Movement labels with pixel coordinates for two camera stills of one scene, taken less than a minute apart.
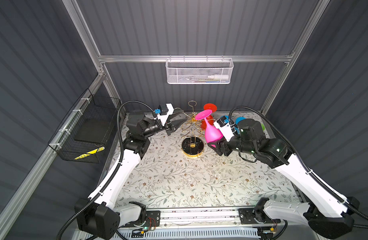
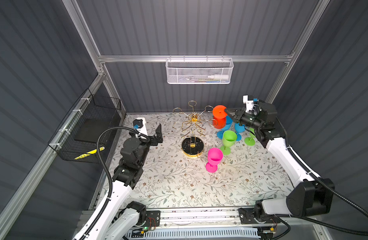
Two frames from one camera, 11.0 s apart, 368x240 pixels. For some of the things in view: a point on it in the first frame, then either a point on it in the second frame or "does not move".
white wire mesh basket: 199,71 does not move
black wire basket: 87,129 does not move
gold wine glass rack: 192,145 does not move
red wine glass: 213,107 -> 219,116
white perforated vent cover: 181,233 does not move
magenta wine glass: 211,134 -> 214,156
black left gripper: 173,126 -> 153,142
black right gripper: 217,148 -> 238,115
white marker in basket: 218,77 does not move
